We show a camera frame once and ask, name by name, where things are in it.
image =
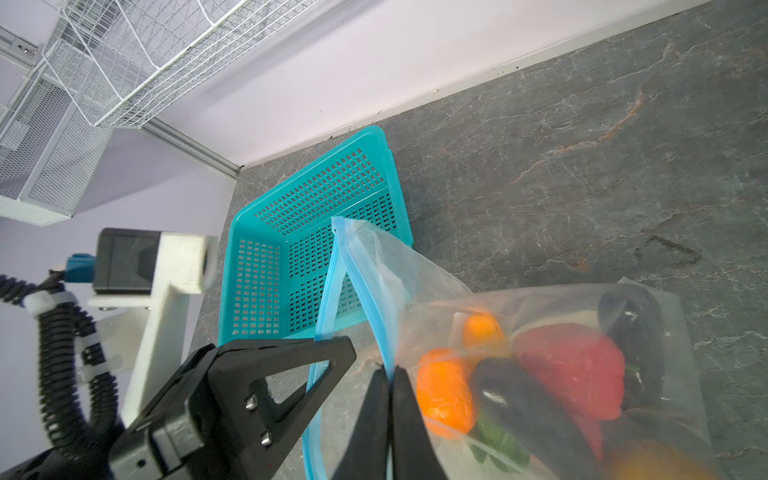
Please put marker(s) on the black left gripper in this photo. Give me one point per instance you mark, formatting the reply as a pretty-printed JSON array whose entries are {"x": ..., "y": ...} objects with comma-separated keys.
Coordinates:
[{"x": 216, "y": 418}]

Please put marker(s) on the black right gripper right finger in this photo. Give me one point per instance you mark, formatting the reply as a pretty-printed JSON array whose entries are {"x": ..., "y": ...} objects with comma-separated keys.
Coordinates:
[{"x": 413, "y": 456}]

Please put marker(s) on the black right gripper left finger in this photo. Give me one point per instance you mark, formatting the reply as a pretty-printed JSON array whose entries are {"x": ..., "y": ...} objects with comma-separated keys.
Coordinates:
[{"x": 366, "y": 455}]

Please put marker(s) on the small orange toy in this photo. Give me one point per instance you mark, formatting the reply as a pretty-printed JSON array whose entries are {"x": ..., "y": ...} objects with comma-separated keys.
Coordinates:
[{"x": 443, "y": 393}]

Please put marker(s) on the red pepper toy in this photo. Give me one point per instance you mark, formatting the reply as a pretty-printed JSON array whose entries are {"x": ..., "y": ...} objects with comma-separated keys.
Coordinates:
[{"x": 582, "y": 367}]

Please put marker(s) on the clear zip top bag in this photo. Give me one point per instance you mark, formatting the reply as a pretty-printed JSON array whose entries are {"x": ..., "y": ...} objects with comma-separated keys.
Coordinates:
[{"x": 412, "y": 306}]

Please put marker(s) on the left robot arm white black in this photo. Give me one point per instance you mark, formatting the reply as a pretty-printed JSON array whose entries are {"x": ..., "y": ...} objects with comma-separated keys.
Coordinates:
[{"x": 78, "y": 417}]

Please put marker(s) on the dark thin eggplant toy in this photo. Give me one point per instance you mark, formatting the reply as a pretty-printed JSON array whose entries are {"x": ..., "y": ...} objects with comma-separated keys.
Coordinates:
[{"x": 519, "y": 404}]

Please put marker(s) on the teal plastic basket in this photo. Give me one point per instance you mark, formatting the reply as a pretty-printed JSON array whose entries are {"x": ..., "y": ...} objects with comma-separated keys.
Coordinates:
[{"x": 279, "y": 246}]

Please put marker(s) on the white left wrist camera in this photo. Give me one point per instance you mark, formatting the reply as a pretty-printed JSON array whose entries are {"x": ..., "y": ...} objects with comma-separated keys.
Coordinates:
[{"x": 145, "y": 279}]

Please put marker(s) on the white mesh wall box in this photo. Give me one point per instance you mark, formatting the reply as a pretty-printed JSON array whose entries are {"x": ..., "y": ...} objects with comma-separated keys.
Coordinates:
[{"x": 49, "y": 152}]

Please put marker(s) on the white wire wall rack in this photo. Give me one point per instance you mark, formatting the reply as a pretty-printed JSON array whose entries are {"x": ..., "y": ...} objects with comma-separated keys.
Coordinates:
[{"x": 123, "y": 62}]

